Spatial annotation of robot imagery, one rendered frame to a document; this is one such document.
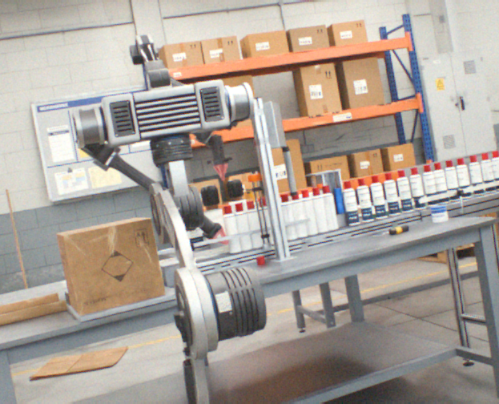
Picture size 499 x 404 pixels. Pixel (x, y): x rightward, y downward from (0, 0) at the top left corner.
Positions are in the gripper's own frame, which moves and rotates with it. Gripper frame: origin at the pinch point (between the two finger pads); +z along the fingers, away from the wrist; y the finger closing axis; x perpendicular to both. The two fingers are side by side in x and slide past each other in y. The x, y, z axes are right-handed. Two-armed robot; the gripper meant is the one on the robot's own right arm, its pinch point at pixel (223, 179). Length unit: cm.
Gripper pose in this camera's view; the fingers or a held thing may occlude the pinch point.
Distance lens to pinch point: 309.2
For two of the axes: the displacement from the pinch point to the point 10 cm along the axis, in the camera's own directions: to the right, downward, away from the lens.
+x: 4.1, 0.1, -9.1
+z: 1.7, 9.8, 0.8
